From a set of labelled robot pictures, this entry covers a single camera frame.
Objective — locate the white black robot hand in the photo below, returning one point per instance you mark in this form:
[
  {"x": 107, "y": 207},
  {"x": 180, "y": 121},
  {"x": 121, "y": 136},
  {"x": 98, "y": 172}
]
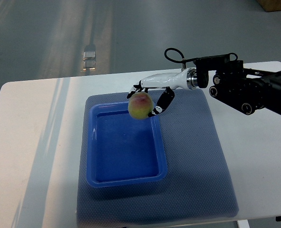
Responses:
[{"x": 168, "y": 81}]

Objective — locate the yellow red peach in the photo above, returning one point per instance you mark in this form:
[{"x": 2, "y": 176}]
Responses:
[{"x": 140, "y": 105}]

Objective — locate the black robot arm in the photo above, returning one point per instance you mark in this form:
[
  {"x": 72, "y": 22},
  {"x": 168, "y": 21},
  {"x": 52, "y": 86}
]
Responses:
[{"x": 243, "y": 89}]

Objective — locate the metal floor plate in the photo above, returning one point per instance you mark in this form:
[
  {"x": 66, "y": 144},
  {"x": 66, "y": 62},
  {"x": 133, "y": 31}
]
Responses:
[{"x": 89, "y": 60}]

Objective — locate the blue plastic tray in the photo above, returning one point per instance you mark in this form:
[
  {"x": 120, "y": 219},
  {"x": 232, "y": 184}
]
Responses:
[{"x": 122, "y": 150}]

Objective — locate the grey blue mat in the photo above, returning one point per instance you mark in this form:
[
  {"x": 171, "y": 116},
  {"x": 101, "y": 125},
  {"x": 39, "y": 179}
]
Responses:
[{"x": 197, "y": 185}]

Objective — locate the brown cardboard box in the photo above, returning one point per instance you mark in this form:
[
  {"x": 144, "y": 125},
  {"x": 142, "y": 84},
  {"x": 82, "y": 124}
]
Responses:
[{"x": 270, "y": 5}]

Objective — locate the white table leg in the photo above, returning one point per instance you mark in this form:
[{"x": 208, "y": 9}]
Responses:
[{"x": 243, "y": 223}]

